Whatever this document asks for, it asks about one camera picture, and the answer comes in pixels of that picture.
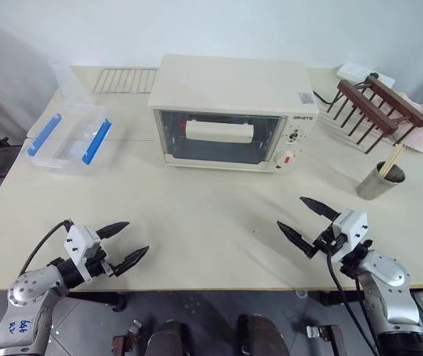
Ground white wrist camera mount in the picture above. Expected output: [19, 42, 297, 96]
[64, 224, 102, 283]
[331, 208, 369, 261]

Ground cream oven door handle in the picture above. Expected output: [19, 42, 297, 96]
[184, 119, 255, 144]

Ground black table frame leg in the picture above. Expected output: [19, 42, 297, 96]
[318, 291, 365, 307]

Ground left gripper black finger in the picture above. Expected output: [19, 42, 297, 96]
[112, 245, 151, 277]
[97, 221, 131, 240]

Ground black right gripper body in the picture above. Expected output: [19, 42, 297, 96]
[305, 223, 347, 260]

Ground clear plastic storage box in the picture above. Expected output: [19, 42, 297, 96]
[22, 101, 114, 176]

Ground wooden chopstick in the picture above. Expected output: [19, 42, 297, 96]
[383, 144, 405, 179]
[380, 144, 401, 179]

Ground metal wire oven rack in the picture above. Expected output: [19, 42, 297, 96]
[92, 67, 159, 95]

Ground glass oven door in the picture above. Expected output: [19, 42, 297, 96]
[154, 108, 285, 166]

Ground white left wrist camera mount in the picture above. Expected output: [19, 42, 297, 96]
[64, 224, 102, 283]

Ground cream toaster oven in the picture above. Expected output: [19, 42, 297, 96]
[148, 53, 320, 174]

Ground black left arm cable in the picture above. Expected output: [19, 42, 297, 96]
[17, 219, 74, 277]

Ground white power strip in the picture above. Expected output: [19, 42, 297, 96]
[336, 62, 396, 88]

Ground blue box latch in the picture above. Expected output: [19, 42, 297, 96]
[82, 118, 113, 165]
[27, 112, 63, 156]

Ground white knob with red indicator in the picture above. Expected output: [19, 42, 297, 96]
[272, 149, 295, 171]

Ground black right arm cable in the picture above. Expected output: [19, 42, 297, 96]
[325, 250, 381, 356]

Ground brown caster bracket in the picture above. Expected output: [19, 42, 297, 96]
[305, 323, 343, 356]
[112, 318, 150, 356]

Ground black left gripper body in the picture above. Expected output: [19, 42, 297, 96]
[85, 248, 119, 279]

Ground brown wooden dish rack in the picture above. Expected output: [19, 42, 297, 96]
[324, 75, 423, 154]

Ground dark rounded shape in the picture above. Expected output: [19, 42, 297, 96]
[148, 320, 194, 356]
[236, 314, 289, 356]

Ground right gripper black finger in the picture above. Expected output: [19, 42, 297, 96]
[276, 220, 315, 256]
[299, 196, 341, 224]

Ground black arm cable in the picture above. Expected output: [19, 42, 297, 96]
[17, 219, 74, 277]
[325, 250, 381, 356]

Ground stainless steel cup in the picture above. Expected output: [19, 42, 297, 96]
[356, 160, 407, 202]

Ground black power cord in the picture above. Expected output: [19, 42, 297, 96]
[310, 89, 337, 108]

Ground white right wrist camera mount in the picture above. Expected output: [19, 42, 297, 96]
[331, 208, 369, 261]

